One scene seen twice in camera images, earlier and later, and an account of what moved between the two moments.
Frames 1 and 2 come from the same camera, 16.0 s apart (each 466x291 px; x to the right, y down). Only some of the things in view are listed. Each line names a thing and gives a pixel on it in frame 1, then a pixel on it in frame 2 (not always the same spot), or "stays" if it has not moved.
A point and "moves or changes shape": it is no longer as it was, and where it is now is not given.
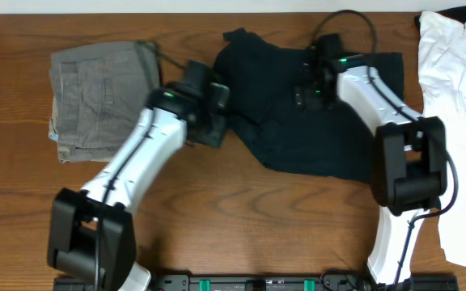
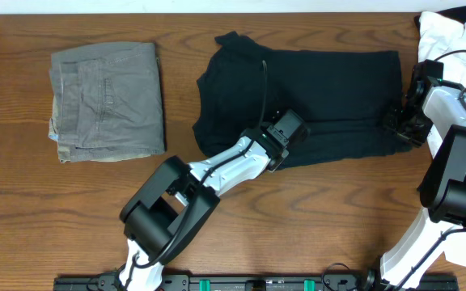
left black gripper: (218, 141) -> (285, 157)
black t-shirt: (261, 78) moves or changes shape
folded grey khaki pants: (99, 91) stays
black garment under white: (463, 14) stays
